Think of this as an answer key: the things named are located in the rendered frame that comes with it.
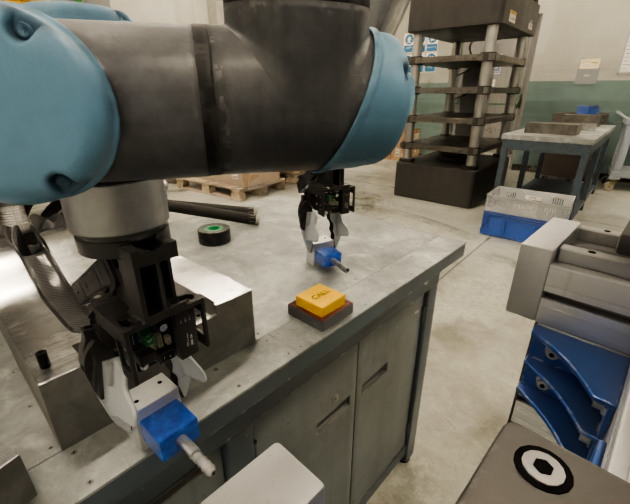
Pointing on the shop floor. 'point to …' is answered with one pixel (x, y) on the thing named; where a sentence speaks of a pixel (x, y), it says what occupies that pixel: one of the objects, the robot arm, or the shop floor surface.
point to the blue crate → (509, 226)
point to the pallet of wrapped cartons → (242, 183)
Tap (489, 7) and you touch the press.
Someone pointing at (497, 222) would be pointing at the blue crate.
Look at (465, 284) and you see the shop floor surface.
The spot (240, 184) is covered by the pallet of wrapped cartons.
